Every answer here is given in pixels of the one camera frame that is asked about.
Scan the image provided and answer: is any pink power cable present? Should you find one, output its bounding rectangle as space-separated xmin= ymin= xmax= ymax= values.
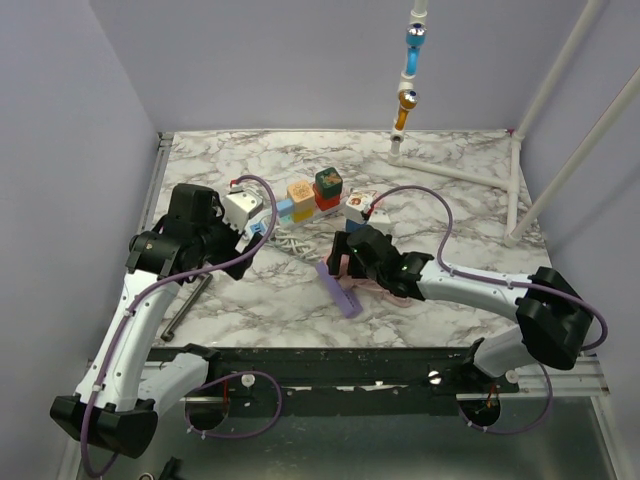
xmin=324 ymin=249 xmax=416 ymax=310

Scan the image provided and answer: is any white power strip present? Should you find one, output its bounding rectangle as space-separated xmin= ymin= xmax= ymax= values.
xmin=241 ymin=197 xmax=346 ymax=243

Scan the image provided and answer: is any purple USB power strip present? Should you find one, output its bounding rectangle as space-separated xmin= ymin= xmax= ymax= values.
xmin=315 ymin=262 xmax=363 ymax=319

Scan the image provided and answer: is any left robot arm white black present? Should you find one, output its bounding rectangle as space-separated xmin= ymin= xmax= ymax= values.
xmin=50 ymin=183 xmax=264 ymax=458

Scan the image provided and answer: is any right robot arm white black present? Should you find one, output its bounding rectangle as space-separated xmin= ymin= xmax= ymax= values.
xmin=327 ymin=225 xmax=595 ymax=392

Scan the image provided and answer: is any blue cube socket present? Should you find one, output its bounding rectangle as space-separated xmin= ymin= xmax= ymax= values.
xmin=344 ymin=212 xmax=368 ymax=233

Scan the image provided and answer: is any white tiger cube socket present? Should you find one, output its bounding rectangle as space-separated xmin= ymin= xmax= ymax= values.
xmin=343 ymin=190 xmax=377 ymax=224

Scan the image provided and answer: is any red cube socket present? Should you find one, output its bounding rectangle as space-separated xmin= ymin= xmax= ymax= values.
xmin=313 ymin=188 xmax=341 ymax=211

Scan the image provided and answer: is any yellow cube socket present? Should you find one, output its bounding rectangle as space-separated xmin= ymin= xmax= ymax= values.
xmin=291 ymin=208 xmax=315 ymax=224

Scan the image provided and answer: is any dark green cube socket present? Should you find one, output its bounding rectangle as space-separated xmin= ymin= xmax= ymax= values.
xmin=315 ymin=167 xmax=343 ymax=199

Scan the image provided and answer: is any beige cube socket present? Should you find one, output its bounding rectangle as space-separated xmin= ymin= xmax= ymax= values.
xmin=287 ymin=180 xmax=315 ymax=213

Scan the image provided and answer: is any light blue plug adapter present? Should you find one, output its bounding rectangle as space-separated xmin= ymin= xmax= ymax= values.
xmin=276 ymin=198 xmax=294 ymax=218

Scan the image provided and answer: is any blue orange pipe stand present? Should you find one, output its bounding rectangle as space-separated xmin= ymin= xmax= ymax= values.
xmin=390 ymin=0 xmax=429 ymax=158

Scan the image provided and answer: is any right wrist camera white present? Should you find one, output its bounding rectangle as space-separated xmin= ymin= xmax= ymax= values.
xmin=365 ymin=207 xmax=393 ymax=235

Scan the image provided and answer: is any white coiled power cable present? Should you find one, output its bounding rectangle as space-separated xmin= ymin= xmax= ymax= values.
xmin=269 ymin=227 xmax=329 ymax=264

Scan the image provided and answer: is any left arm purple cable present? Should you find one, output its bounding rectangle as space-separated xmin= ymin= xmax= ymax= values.
xmin=79 ymin=174 xmax=284 ymax=479

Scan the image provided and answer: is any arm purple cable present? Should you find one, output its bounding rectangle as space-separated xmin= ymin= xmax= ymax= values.
xmin=79 ymin=174 xmax=284 ymax=479
xmin=372 ymin=185 xmax=611 ymax=436

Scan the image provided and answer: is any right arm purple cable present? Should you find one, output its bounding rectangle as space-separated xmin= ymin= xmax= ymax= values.
xmin=372 ymin=185 xmax=611 ymax=436

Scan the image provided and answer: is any grey metal crank handle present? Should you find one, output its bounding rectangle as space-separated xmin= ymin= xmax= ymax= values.
xmin=160 ymin=273 xmax=212 ymax=342

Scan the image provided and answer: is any white PVC pipe frame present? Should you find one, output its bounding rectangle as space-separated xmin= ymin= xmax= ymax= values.
xmin=388 ymin=1 xmax=639 ymax=247

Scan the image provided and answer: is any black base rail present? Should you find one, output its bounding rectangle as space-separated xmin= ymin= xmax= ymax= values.
xmin=148 ymin=344 xmax=518 ymax=429

